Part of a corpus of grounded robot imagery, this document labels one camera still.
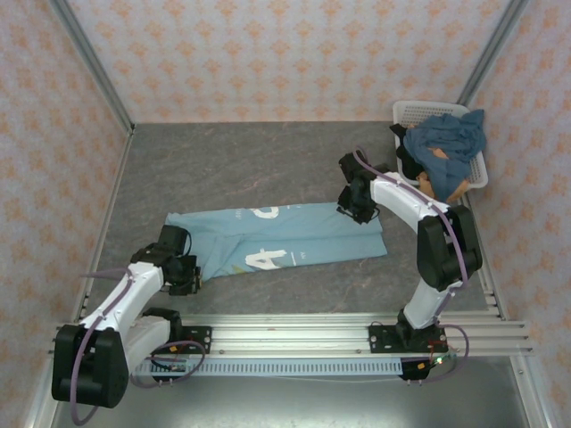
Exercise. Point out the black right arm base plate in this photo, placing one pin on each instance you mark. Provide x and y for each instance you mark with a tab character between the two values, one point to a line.
379	339

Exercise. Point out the light blue printed t-shirt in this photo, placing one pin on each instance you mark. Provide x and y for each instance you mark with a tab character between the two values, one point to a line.
312	236

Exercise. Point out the aluminium frame profile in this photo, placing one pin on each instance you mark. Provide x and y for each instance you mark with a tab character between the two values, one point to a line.
533	397
38	401

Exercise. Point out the aluminium frame post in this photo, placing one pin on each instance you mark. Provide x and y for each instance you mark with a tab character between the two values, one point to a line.
495	44
101	76

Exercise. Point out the small electronics board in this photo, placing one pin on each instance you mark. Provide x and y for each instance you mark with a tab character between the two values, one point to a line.
171	366
417	370

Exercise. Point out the orange t-shirt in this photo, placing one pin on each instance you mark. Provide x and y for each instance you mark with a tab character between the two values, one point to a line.
426	183

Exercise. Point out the wide aluminium mounting beam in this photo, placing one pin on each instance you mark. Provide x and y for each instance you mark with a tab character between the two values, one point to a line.
290	334

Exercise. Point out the pile of dark blue clothes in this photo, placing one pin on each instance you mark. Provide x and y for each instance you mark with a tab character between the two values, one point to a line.
450	142

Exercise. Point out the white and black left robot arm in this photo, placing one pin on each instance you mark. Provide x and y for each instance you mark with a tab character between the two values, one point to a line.
138	285

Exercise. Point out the white plastic basket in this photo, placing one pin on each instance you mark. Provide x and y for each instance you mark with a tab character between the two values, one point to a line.
415	109

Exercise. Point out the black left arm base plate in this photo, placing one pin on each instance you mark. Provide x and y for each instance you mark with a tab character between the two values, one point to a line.
201	339

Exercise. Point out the black t-shirt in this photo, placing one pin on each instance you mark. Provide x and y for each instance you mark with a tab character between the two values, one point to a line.
401	153

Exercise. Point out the aluminium side rail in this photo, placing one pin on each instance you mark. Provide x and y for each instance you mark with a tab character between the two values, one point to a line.
490	294
111	200

